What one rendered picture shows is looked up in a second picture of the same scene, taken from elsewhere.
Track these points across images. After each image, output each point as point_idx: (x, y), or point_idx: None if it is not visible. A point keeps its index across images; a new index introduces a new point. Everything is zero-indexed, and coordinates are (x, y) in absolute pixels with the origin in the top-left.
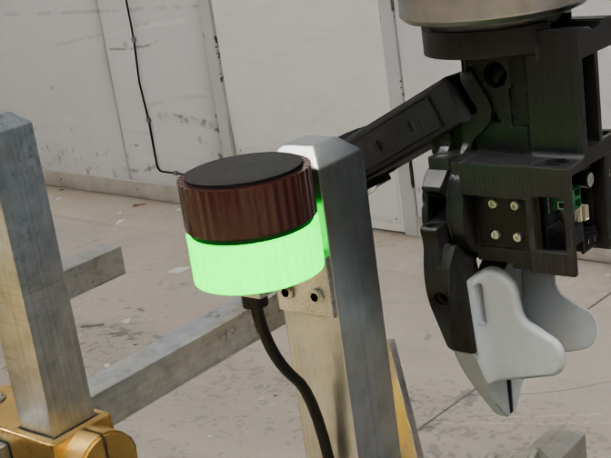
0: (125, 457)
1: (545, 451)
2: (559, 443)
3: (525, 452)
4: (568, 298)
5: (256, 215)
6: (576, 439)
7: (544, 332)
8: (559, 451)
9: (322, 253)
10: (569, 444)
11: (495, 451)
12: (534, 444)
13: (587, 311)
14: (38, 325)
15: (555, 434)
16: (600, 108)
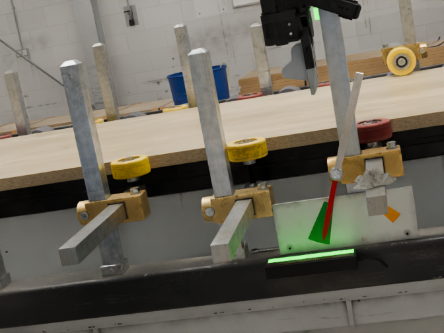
0: None
1: (375, 190)
2: (372, 193)
3: (384, 187)
4: (288, 63)
5: None
6: (367, 195)
7: (287, 63)
8: (369, 191)
9: (316, 16)
10: (367, 193)
11: (386, 174)
12: (383, 189)
13: (283, 67)
14: None
15: (378, 193)
16: (260, 4)
